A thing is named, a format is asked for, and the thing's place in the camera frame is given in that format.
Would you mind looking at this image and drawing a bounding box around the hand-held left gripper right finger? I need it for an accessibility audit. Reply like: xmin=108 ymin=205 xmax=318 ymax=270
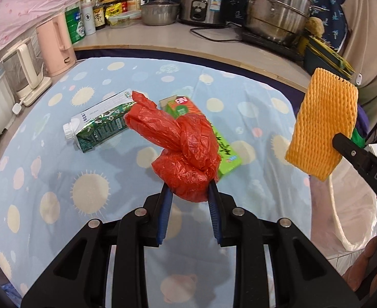
xmin=207 ymin=181 xmax=361 ymax=308

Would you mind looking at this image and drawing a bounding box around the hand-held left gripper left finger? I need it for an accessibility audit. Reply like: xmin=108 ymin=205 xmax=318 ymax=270
xmin=21 ymin=183 xmax=174 ymax=308

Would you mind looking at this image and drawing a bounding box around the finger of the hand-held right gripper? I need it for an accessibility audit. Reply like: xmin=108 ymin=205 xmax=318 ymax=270
xmin=332 ymin=132 xmax=374 ymax=168

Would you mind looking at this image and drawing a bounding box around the orange foam fruit net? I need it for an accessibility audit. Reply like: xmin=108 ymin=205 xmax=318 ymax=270
xmin=285 ymin=67 xmax=359 ymax=181

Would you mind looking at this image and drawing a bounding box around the white plastic bin bag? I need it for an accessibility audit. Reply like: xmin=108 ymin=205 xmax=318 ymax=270
xmin=310 ymin=163 xmax=377 ymax=264

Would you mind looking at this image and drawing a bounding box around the red plastic bag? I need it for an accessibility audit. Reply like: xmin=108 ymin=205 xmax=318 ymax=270
xmin=124 ymin=91 xmax=223 ymax=203

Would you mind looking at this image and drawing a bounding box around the green cloth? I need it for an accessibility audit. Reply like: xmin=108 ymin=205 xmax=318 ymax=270
xmin=352 ymin=128 xmax=369 ymax=150

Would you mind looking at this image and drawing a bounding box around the purple cloth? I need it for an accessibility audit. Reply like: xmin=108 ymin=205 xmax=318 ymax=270
xmin=357 ymin=104 xmax=369 ymax=132

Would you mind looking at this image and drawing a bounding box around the green cardboard box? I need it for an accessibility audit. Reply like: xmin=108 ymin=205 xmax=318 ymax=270
xmin=159 ymin=94 xmax=242 ymax=180

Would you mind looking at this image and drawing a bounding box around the dark basin with yellow rim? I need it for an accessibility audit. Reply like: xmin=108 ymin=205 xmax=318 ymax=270
xmin=304 ymin=43 xmax=353 ymax=79
xmin=307 ymin=35 xmax=356 ymax=74

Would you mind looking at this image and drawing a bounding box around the black induction cooker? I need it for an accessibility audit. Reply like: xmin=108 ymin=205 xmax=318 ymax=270
xmin=241 ymin=30 xmax=305 ymax=62

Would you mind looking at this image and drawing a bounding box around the green drink carton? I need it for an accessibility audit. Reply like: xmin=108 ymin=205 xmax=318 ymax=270
xmin=63 ymin=90 xmax=138 ymax=152

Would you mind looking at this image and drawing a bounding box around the beige curtain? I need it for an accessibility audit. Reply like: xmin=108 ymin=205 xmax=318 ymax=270
xmin=336 ymin=0 xmax=377 ymax=110

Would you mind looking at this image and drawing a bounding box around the tan loofah sponge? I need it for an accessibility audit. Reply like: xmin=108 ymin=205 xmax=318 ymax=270
xmin=306 ymin=16 xmax=325 ymax=36

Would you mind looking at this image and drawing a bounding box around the large steel steamer pot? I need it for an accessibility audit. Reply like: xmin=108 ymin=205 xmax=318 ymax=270
xmin=243 ymin=0 xmax=326 ymax=46

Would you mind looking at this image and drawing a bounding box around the light blue printed tablecloth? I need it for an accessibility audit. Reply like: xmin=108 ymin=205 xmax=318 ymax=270
xmin=0 ymin=57 xmax=311 ymax=299

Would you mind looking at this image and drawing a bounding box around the clear food container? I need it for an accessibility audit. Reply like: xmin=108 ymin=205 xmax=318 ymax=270
xmin=108 ymin=9 xmax=143 ymax=29

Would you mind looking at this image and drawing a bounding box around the steel rice cooker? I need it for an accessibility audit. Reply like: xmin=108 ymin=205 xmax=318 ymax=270
xmin=179 ymin=0 xmax=233 ymax=26

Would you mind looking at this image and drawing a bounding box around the pink electric kettle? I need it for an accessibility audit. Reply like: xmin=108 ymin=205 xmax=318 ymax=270
xmin=35 ymin=13 xmax=77 ymax=78

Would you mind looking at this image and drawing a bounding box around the small steel pot with lid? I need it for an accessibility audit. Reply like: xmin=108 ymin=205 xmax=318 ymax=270
xmin=141 ymin=0 xmax=180 ymax=26

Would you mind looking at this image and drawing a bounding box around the white electric kettle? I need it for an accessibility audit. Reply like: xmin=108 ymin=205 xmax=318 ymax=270
xmin=0 ymin=37 xmax=53 ymax=107

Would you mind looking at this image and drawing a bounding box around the dark soy sauce bottle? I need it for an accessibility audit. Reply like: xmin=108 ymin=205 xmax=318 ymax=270
xmin=92 ymin=0 xmax=107 ymax=31

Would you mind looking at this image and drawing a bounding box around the green tissue pack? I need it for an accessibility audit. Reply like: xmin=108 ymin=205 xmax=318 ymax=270
xmin=64 ymin=6 xmax=87 ymax=45

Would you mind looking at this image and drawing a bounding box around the white bottle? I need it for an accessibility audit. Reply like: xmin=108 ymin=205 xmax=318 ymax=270
xmin=79 ymin=0 xmax=97 ymax=36

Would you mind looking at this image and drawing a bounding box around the yellow seasoning packet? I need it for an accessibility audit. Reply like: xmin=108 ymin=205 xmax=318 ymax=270
xmin=107 ymin=3 xmax=128 ymax=18

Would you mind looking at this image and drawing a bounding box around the black power cable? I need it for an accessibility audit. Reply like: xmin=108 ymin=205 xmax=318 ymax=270
xmin=189 ymin=26 xmax=244 ymax=43

